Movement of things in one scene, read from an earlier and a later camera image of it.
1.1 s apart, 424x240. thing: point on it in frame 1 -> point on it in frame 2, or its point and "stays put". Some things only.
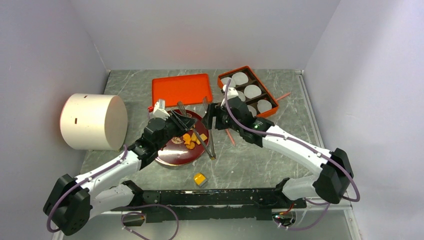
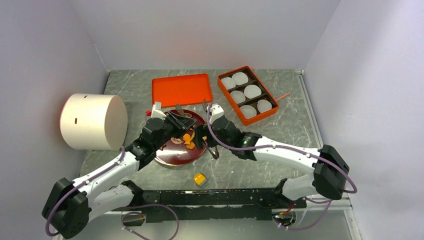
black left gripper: [182, 123] stays put
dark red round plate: [186, 148] stays put
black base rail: [161, 205] stays put
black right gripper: [215, 110] -> [200, 132]
